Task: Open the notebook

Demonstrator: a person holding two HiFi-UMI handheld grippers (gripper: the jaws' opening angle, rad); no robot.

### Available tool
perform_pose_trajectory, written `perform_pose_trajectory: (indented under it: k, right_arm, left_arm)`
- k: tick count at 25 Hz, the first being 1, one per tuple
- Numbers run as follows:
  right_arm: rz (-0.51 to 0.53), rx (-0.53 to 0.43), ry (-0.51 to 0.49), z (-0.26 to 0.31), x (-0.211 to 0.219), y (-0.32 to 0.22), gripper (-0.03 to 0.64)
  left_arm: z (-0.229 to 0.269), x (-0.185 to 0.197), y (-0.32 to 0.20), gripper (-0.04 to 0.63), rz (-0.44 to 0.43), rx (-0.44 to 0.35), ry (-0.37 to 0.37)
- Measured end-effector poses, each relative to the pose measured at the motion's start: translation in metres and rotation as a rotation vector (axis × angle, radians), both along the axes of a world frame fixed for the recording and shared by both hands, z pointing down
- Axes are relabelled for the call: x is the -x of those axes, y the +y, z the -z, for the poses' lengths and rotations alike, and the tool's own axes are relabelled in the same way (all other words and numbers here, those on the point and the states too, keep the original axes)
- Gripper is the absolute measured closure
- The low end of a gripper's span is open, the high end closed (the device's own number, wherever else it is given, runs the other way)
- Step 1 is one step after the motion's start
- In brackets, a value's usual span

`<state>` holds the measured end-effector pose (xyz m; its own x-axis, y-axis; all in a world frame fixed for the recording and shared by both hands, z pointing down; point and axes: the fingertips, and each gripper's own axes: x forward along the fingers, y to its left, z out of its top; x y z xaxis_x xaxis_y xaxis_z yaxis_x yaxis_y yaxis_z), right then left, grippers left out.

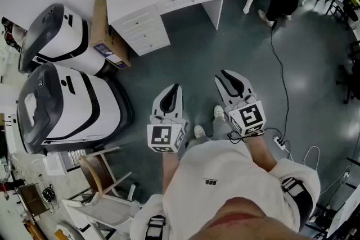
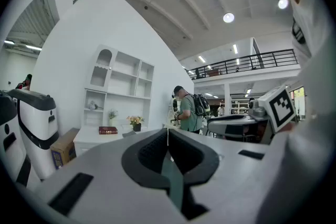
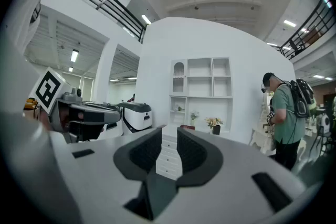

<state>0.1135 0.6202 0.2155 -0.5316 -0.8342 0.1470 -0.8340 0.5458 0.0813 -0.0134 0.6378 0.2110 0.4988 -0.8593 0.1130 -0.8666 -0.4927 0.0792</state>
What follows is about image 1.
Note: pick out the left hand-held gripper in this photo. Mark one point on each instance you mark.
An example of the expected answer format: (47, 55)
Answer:
(166, 135)

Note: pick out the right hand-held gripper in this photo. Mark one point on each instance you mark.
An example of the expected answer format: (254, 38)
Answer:
(247, 118)

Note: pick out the person's left forearm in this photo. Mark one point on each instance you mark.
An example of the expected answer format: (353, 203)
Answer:
(170, 171)

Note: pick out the person's right forearm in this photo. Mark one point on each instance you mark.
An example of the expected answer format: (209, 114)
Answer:
(260, 151)

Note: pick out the person's right white shoe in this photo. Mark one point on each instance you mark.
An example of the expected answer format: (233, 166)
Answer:
(218, 111)

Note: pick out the person's white shoe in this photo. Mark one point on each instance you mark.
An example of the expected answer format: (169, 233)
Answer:
(199, 131)
(218, 111)

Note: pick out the person's left white shoe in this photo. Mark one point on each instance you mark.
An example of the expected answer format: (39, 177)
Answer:
(199, 131)

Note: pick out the person's grey trousers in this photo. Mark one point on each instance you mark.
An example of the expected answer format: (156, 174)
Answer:
(220, 129)

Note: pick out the white power strip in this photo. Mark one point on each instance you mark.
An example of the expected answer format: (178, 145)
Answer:
(279, 143)

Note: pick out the white and black robot machine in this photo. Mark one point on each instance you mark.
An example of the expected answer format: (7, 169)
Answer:
(84, 109)
(67, 36)

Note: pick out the white desk with shelf unit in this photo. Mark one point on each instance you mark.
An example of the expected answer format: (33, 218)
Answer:
(140, 22)

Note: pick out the person's white sweatshirt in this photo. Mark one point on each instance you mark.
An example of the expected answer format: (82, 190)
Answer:
(225, 177)

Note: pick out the brown cardboard box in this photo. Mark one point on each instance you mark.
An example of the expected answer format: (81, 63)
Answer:
(104, 28)

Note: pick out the wooden chair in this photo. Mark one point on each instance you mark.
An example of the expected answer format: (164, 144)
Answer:
(94, 174)

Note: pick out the white low table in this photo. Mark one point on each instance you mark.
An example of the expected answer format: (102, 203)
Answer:
(104, 213)

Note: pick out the black tripod stand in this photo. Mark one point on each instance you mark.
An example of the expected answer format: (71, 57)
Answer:
(333, 2)

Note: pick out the person's head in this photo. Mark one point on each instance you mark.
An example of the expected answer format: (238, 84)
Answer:
(247, 222)

